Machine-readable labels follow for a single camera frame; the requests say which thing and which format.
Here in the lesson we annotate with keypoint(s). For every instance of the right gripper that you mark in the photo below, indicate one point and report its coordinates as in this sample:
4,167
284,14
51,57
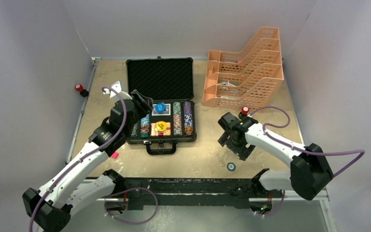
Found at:
243,152

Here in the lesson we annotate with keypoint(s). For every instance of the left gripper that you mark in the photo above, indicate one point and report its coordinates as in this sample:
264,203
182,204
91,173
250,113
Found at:
144,104

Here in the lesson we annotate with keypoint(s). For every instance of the blue round button chip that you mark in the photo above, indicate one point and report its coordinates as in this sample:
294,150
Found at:
160,107

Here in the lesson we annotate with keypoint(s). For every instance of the blue playing card deck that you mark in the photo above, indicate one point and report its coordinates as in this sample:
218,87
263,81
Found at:
166,113

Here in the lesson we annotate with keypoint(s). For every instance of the yellow round button chip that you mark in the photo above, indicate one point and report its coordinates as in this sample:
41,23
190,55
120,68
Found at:
161,126

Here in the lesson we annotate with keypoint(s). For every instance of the teal poker chip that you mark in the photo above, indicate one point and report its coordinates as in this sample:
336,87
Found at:
231,166

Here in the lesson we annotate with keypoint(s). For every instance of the red gold card deck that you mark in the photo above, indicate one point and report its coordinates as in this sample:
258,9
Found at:
155,133

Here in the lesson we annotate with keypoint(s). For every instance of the black poker set case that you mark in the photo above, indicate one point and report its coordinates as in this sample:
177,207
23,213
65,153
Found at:
166,80

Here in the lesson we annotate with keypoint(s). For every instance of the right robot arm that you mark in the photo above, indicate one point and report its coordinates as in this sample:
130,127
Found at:
309,171

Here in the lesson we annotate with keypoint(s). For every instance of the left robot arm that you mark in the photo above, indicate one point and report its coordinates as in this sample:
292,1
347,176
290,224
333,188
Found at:
52,205

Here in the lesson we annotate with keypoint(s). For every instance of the red black stamp on table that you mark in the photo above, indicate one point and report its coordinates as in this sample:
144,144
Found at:
243,113

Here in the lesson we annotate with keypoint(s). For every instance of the pink highlighter marker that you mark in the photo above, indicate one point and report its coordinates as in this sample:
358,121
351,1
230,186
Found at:
114,155

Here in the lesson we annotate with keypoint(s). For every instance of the orange plastic file tray rack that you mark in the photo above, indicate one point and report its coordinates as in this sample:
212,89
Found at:
250,77

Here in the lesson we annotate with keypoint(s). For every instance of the red emergency button left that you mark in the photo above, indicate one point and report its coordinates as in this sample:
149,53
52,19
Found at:
83,92

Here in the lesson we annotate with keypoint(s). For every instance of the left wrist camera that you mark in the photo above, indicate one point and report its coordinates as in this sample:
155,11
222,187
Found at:
116,92

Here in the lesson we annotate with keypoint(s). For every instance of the black base frame rail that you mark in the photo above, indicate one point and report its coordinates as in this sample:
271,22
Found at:
238,193

